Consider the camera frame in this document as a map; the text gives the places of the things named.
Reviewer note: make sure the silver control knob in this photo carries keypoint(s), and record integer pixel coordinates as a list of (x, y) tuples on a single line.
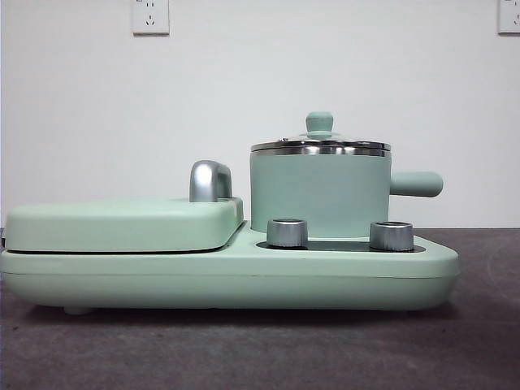
[(391, 235), (287, 233)]

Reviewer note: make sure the mint green griddle cover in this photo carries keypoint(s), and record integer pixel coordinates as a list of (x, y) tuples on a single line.
[(122, 225)]

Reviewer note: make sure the glass lid with green knob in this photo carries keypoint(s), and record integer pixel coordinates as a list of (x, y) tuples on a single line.
[(319, 122)]

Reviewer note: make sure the mint green breakfast machine base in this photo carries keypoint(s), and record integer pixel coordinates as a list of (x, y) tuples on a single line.
[(243, 280)]

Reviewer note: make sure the white wall socket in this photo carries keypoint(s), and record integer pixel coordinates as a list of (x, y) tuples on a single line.
[(510, 16), (150, 18)]

